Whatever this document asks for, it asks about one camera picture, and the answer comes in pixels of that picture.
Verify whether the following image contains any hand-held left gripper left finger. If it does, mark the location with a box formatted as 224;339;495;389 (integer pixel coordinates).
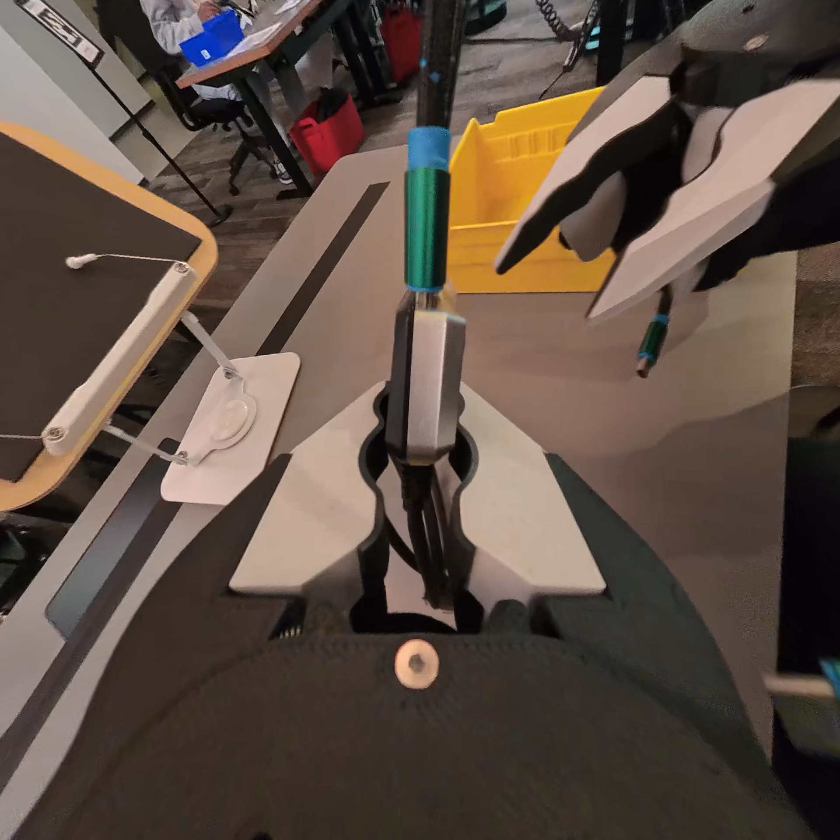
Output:
228;384;391;599

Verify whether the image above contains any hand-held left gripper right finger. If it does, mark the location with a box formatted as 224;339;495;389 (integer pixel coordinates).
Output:
451;382;607;616

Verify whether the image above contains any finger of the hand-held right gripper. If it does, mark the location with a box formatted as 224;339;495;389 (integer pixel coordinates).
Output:
494;74;690;278
584;77;840;324

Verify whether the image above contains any black hdmi switch box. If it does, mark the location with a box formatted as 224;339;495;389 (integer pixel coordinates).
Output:
384;292;468;468

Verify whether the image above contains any black braided hdmi cable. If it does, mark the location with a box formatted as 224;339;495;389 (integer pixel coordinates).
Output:
403;0;675;379

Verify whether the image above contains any person's right hand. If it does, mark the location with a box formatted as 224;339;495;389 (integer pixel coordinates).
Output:
691;163;840;294

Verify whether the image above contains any yellow plastic bin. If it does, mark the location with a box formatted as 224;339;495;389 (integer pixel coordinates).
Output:
448;85;621;295

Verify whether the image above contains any red storage bin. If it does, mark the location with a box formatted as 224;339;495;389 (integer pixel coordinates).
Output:
381;0;422;85
289;95;366;177

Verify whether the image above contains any black marker sign stand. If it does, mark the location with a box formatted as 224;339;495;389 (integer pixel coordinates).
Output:
13;0;235;228

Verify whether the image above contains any wooden side desk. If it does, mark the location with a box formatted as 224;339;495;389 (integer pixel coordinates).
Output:
176;0;342;201

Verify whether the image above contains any black office chair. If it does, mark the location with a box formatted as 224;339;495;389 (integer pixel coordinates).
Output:
154;66;277;198

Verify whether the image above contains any blue plastic bin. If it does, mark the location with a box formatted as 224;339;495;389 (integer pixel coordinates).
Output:
179;10;245;68

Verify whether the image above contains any black coiled cable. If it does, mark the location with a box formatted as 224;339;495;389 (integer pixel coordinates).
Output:
535;0;581;40

